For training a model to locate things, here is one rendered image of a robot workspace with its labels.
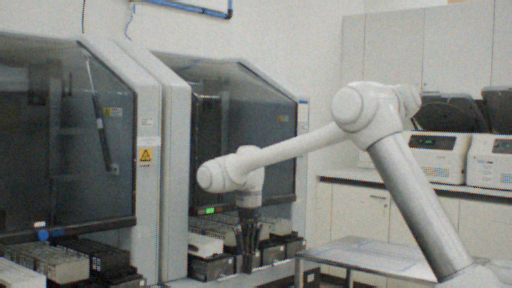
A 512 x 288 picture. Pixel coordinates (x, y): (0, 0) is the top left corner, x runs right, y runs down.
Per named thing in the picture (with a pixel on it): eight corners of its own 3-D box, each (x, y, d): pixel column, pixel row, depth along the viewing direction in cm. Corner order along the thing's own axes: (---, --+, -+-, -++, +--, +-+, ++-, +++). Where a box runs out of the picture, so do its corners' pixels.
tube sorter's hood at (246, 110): (113, 200, 237) (115, 49, 233) (215, 189, 282) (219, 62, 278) (194, 217, 202) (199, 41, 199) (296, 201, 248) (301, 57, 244)
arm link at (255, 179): (246, 187, 202) (222, 190, 192) (246, 144, 202) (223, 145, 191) (270, 190, 196) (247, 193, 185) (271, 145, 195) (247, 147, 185)
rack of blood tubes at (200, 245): (152, 246, 223) (153, 231, 222) (172, 243, 230) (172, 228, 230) (203, 261, 203) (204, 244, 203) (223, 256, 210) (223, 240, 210)
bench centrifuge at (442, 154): (384, 178, 415) (388, 92, 412) (423, 174, 460) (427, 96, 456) (457, 186, 377) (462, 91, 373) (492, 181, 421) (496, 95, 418)
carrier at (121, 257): (126, 267, 185) (127, 250, 185) (130, 269, 184) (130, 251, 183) (96, 274, 176) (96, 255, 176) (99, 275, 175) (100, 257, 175)
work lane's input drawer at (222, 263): (99, 248, 245) (99, 228, 245) (125, 243, 255) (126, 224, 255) (215, 285, 197) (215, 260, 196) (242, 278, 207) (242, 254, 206)
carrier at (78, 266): (85, 276, 174) (86, 257, 173) (89, 278, 172) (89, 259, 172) (51, 284, 165) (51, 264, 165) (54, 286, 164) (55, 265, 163)
